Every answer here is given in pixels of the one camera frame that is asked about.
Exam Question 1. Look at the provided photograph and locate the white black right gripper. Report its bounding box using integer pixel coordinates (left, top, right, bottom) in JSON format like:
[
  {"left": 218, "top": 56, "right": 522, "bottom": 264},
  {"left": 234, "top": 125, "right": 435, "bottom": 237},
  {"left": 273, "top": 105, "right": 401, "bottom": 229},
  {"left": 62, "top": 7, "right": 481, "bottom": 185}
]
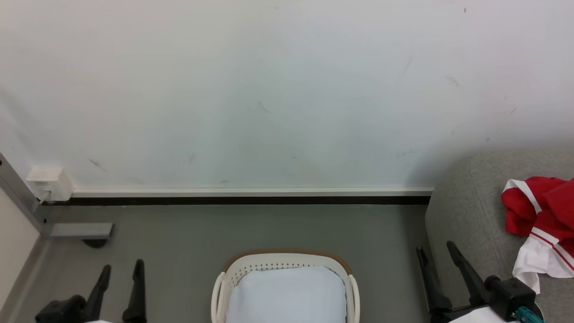
[{"left": 416, "top": 240, "right": 517, "bottom": 323}]

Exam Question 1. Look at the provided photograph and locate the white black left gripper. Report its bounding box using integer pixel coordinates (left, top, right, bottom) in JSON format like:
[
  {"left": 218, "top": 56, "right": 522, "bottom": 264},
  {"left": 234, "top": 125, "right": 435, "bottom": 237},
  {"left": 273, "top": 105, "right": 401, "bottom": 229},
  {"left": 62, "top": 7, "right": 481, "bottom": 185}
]
[{"left": 35, "top": 258, "right": 148, "bottom": 323}]

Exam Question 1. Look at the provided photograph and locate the red white striped clothing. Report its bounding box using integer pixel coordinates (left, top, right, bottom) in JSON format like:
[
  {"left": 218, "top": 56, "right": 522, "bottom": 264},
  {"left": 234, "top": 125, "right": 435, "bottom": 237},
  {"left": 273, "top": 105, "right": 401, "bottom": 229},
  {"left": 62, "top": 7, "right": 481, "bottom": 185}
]
[{"left": 501, "top": 176, "right": 574, "bottom": 294}]

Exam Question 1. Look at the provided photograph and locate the white laundry basket brown rim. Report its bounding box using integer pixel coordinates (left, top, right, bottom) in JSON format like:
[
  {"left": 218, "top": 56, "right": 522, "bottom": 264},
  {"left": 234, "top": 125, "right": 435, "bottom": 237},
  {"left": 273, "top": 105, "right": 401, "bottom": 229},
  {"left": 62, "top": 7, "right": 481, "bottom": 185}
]
[{"left": 211, "top": 248, "right": 361, "bottom": 323}]

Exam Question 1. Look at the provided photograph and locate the grey fabric sofa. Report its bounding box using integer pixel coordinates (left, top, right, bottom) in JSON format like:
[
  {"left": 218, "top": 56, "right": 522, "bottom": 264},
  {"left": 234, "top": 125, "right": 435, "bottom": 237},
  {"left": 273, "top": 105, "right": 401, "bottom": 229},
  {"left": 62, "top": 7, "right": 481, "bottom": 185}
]
[{"left": 425, "top": 148, "right": 574, "bottom": 323}]

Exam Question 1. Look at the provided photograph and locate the beige partition panel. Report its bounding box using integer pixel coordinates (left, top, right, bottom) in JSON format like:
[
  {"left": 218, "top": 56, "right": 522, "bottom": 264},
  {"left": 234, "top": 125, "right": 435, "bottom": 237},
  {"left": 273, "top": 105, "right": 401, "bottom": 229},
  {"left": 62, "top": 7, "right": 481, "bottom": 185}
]
[{"left": 0, "top": 188, "right": 42, "bottom": 310}]

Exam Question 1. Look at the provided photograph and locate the pale blue cloth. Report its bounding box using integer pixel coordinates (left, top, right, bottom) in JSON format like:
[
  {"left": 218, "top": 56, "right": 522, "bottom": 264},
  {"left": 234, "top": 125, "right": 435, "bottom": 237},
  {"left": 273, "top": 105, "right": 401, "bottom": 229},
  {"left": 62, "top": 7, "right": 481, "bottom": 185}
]
[{"left": 226, "top": 265, "right": 348, "bottom": 323}]

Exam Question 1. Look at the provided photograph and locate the grey metal frame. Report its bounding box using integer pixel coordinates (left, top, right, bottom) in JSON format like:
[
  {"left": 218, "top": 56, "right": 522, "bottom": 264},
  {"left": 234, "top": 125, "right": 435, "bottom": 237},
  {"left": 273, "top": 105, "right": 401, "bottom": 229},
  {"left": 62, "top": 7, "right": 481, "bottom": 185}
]
[{"left": 0, "top": 152, "right": 115, "bottom": 249}]

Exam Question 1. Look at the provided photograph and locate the white wall socket box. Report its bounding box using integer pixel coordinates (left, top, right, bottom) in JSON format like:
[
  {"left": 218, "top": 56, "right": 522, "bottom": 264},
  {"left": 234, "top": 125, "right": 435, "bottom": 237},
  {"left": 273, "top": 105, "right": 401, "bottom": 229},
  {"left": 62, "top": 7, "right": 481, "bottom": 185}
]
[{"left": 26, "top": 165, "right": 74, "bottom": 203}]

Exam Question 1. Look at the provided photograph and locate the white wall baseboard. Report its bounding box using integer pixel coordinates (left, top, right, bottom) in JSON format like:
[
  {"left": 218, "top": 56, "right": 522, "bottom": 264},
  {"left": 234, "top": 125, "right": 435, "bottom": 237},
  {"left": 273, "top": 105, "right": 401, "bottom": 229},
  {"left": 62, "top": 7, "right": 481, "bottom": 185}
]
[{"left": 71, "top": 187, "right": 435, "bottom": 206}]

